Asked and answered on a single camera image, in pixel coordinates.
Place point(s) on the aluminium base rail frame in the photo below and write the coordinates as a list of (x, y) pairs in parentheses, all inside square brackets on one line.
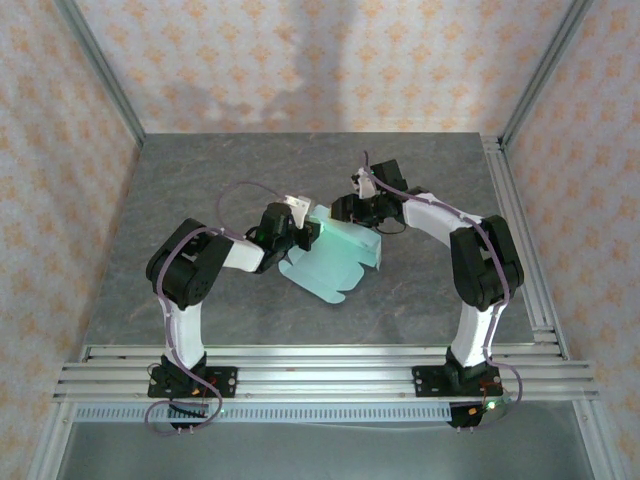
[(325, 372)]

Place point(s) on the aluminium side rail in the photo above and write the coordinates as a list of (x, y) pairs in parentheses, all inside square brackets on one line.
[(505, 200)]

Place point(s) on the aluminium corner post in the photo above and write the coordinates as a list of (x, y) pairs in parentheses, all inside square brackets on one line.
[(540, 75), (107, 80)]

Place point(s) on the mint green paper box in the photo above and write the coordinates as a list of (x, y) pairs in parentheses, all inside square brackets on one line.
[(330, 265)]

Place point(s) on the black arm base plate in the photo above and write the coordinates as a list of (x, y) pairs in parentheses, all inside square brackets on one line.
[(225, 382), (427, 382)]

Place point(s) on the aluminium frame leg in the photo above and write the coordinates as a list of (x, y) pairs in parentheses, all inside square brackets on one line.
[(597, 440), (52, 440)]

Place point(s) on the black base connector board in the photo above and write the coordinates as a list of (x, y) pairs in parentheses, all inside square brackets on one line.
[(475, 412)]

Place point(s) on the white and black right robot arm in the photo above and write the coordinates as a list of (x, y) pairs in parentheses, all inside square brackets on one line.
[(475, 340)]

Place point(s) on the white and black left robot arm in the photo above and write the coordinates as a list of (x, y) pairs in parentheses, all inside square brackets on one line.
[(185, 340)]

